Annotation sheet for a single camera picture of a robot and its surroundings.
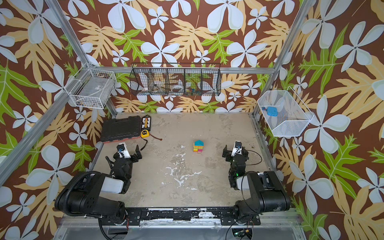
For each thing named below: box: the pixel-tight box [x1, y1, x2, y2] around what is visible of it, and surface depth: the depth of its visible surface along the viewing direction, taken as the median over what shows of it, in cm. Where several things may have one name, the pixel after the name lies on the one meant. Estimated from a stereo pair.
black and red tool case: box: [100, 115, 141, 142], surface depth 108 cm
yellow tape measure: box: [140, 129, 150, 138], surface depth 107 cm
